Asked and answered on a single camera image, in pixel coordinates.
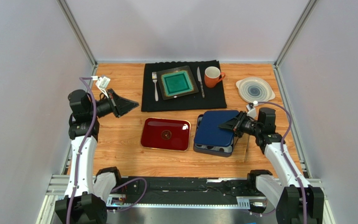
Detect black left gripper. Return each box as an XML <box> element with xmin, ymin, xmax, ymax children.
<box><xmin>87</xmin><ymin>89</ymin><xmax>138</xmax><ymax>119</ymax></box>

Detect metal serving tongs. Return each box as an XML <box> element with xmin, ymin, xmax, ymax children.
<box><xmin>243</xmin><ymin>135</ymin><xmax>250</xmax><ymax>162</ymax></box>

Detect dark blue box lid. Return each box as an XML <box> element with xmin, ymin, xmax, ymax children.
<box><xmin>194</xmin><ymin>110</ymin><xmax>239</xmax><ymax>147</ymax></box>

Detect dark blue box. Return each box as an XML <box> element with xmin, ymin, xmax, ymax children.
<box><xmin>193</xmin><ymin>114</ymin><xmax>237</xmax><ymax>157</ymax></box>

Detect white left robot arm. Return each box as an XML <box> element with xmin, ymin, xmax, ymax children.
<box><xmin>55</xmin><ymin>89</ymin><xmax>139</xmax><ymax>224</ymax></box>

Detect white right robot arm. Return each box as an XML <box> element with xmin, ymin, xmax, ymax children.
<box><xmin>218</xmin><ymin>102</ymin><xmax>324</xmax><ymax>224</ymax></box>

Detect red lacquer chocolate tray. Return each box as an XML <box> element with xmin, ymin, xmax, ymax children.
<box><xmin>140</xmin><ymin>118</ymin><xmax>191</xmax><ymax>152</ymax></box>

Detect white paper cup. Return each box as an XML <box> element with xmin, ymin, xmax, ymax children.
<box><xmin>194</xmin><ymin>144</ymin><xmax>206</xmax><ymax>149</ymax></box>
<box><xmin>216</xmin><ymin>146</ymin><xmax>233</xmax><ymax>154</ymax></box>
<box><xmin>205</xmin><ymin>146</ymin><xmax>220</xmax><ymax>151</ymax></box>

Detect black cloth placemat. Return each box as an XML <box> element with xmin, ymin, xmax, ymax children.
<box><xmin>141</xmin><ymin>60</ymin><xmax>227</xmax><ymax>112</ymax></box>

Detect white round lid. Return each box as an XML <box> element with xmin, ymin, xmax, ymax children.
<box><xmin>235</xmin><ymin>77</ymin><xmax>275</xmax><ymax>103</ymax></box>

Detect silver fork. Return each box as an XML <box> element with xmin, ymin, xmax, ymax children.
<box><xmin>152</xmin><ymin>72</ymin><xmax>159</xmax><ymax>102</ymax></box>

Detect orange ceramic mug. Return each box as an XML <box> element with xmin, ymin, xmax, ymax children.
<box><xmin>204</xmin><ymin>66</ymin><xmax>226</xmax><ymax>88</ymax></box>

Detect teal square plate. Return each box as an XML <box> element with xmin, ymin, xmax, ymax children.
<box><xmin>156</xmin><ymin>66</ymin><xmax>199</xmax><ymax>100</ymax></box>

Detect silver table knife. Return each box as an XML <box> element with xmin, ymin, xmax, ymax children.
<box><xmin>197</xmin><ymin>67</ymin><xmax>205</xmax><ymax>98</ymax></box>

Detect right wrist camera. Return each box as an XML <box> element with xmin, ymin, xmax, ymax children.
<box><xmin>246</xmin><ymin>101</ymin><xmax>259</xmax><ymax>119</ymax></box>

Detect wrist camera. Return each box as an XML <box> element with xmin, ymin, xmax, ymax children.
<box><xmin>246</xmin><ymin>101</ymin><xmax>259</xmax><ymax>119</ymax></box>
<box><xmin>91</xmin><ymin>75</ymin><xmax>110</xmax><ymax>97</ymax></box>

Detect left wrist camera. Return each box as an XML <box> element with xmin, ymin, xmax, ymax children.
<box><xmin>91</xmin><ymin>75</ymin><xmax>110</xmax><ymax>97</ymax></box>

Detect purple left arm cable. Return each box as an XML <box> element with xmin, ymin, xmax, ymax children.
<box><xmin>66</xmin><ymin>77</ymin><xmax>147</xmax><ymax>224</ymax></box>

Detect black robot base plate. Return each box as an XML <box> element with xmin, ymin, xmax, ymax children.
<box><xmin>92</xmin><ymin>176</ymin><xmax>278</xmax><ymax>206</ymax></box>

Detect aluminium frame rail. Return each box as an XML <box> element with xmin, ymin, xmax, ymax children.
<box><xmin>36</xmin><ymin>174</ymin><xmax>336</xmax><ymax>224</ymax></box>

